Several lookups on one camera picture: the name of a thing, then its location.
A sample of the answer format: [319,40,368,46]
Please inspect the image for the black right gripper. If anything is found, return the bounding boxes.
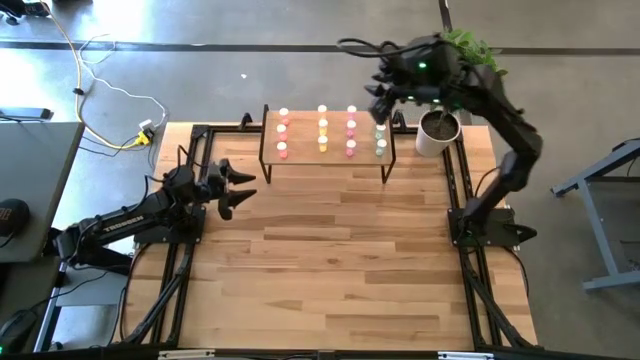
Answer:
[363,44,459,126]

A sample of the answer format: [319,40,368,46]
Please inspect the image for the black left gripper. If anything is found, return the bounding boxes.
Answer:
[197,158,259,222]

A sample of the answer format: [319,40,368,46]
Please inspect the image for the white plant pot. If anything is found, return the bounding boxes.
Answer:
[415,109,462,158]

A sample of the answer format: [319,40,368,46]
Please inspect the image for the green leafy plant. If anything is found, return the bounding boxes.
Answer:
[430,28,509,117]

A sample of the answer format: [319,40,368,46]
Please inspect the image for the black desk crossbar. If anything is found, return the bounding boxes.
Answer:
[47,227,135,277]

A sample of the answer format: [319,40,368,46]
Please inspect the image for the grey desk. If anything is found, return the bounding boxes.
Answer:
[0,121,86,264]

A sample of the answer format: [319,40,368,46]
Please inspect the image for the black flat device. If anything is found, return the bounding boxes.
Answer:
[0,106,54,122]

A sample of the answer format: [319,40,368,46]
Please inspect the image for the black round speaker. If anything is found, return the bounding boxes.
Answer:
[0,198,31,239]

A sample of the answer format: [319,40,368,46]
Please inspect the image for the black computer mouse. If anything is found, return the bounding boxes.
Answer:
[0,308,37,354]

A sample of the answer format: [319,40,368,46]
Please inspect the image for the black chair base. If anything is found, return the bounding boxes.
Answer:
[0,0,51,25]

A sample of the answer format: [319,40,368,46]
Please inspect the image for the black aluminium table frame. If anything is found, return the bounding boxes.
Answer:
[112,110,540,360]

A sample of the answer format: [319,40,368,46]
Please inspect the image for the wooden shelf black metal frame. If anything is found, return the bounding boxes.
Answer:
[257,103,399,185]

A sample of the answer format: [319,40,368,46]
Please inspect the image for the yellow floor cable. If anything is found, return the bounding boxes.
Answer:
[38,0,154,151]

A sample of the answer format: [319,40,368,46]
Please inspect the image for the white floor cable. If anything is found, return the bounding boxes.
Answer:
[78,32,169,132]

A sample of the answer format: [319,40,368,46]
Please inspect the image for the silver metal bracket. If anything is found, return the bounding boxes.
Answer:
[157,349,217,360]
[437,351,495,360]

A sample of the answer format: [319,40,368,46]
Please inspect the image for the blue-grey metal table frame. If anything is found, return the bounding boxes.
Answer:
[549,137,640,294]

